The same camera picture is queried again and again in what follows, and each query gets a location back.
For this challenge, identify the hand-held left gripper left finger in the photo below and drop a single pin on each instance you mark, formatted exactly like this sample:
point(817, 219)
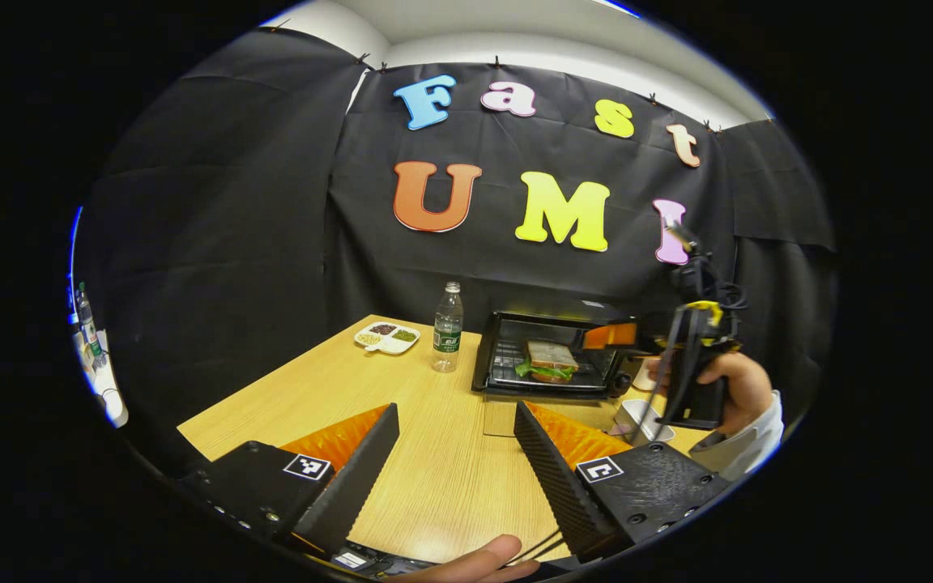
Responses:
point(361, 486)

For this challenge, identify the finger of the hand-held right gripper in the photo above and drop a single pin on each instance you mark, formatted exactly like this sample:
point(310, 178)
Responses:
point(612, 337)

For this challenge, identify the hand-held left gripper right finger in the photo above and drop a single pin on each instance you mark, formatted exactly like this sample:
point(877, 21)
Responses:
point(555, 486)

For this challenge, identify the lettuce sandwich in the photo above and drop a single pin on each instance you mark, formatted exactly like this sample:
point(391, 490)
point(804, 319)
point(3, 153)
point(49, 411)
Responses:
point(549, 358)

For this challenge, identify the black electric oven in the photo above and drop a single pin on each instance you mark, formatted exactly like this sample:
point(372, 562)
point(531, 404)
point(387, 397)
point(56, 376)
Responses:
point(491, 356)

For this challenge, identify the small white dish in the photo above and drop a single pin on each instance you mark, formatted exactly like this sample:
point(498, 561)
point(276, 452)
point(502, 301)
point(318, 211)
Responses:
point(632, 413)

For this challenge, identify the white divided bean plate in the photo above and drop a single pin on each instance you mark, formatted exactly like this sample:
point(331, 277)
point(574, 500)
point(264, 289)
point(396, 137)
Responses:
point(386, 338)

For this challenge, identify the clear water bottle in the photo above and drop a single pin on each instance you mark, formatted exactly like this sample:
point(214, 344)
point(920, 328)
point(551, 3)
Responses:
point(447, 332)

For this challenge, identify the small drink bottle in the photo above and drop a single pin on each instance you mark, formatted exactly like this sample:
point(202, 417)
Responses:
point(88, 328)

